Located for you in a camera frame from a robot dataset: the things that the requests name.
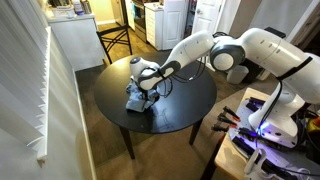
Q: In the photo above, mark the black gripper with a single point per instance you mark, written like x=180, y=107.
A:
x=149, y=94

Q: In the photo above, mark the blue knitted cloth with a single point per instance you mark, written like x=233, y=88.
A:
x=138, y=103

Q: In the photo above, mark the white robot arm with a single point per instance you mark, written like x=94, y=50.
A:
x=266, y=50

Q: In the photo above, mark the round black table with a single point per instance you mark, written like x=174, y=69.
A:
x=180, y=106

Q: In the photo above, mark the white tall kitchen cabinet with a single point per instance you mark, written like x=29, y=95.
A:
x=166, y=26

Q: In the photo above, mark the kitchen oven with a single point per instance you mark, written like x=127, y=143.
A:
x=139, y=20

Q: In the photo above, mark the black metal chair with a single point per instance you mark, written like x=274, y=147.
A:
x=111, y=29

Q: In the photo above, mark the black bar clamp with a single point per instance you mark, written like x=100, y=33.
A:
x=220, y=128

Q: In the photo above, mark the white kitchen counter cabinet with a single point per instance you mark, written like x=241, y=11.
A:
x=80, y=43

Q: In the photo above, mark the white trash bin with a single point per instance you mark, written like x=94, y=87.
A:
x=237, y=74

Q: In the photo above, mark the white door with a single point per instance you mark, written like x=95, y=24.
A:
x=206, y=15

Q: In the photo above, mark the light wooden mounting table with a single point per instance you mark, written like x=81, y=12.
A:
x=230, y=160

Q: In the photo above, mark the white blue container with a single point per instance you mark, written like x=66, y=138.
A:
x=77, y=7

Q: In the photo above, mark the white vertical window blinds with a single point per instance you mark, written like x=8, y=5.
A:
x=20, y=66

